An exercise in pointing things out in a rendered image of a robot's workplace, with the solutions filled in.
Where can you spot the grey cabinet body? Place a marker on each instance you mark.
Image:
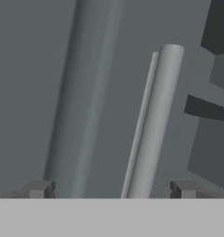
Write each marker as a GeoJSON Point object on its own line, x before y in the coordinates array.
{"type": "Point", "coordinates": [209, 148]}

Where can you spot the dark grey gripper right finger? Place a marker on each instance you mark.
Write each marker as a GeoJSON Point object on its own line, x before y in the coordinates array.
{"type": "Point", "coordinates": [184, 189]}

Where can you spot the grey cabinet door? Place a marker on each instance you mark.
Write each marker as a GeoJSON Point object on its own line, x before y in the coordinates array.
{"type": "Point", "coordinates": [24, 92]}

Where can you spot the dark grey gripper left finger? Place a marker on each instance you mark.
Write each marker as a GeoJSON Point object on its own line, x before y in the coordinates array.
{"type": "Point", "coordinates": [39, 189]}

